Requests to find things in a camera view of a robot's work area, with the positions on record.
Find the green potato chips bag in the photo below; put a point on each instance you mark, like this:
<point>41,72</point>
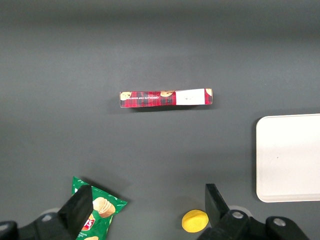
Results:
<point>105,207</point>

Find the yellow lemon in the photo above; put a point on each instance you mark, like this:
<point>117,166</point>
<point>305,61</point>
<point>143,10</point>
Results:
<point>195,221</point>

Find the red tartan cookie box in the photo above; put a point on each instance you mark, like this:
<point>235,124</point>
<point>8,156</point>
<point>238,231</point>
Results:
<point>150,98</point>

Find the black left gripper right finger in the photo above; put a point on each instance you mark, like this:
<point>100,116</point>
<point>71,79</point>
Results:
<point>215,205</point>

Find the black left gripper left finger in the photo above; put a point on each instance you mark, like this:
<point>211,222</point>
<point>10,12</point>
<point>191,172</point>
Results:
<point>76,210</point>

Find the white rectangular plastic tray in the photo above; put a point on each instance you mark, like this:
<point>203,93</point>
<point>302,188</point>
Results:
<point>290,157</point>

